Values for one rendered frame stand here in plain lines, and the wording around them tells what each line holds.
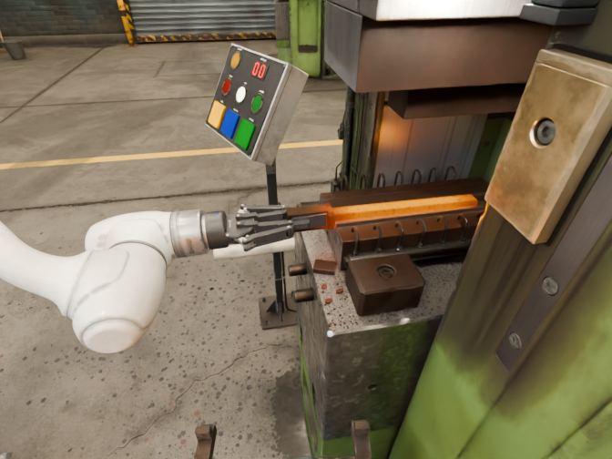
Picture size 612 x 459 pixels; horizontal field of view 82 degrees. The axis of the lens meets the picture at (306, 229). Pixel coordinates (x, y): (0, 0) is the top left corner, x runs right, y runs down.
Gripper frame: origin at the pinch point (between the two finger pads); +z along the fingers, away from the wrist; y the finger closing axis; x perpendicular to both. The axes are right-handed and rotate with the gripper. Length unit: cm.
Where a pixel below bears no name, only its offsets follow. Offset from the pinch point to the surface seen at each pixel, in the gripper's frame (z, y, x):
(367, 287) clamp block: 6.7, 18.4, -2.4
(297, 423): -5, -3, -100
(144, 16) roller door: -181, -797, -49
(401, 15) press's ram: 9.0, 12.5, 36.6
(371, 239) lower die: 11.0, 7.4, -1.5
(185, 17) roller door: -102, -795, -53
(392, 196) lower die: 21.0, -6.5, -1.6
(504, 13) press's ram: 22.3, 12.5, 36.3
